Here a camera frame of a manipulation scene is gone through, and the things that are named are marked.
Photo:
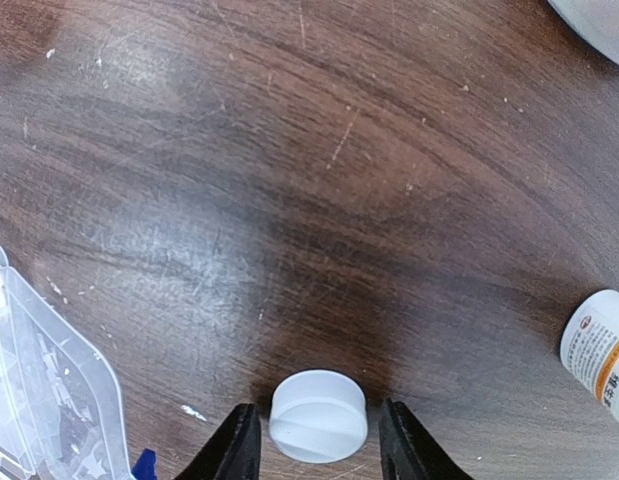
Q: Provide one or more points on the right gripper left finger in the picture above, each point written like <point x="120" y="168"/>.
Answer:
<point x="233" y="452"/>

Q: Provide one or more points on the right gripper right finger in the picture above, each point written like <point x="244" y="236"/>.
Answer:
<point x="409" y="451"/>

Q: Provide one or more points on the clear plastic pill organizer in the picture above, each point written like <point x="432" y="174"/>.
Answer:
<point x="61" y="408"/>

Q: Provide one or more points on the small white bottle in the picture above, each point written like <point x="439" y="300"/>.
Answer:
<point x="589" y="348"/>

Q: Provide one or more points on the floral mug yellow inside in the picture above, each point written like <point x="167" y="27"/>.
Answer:
<point x="595" y="21"/>

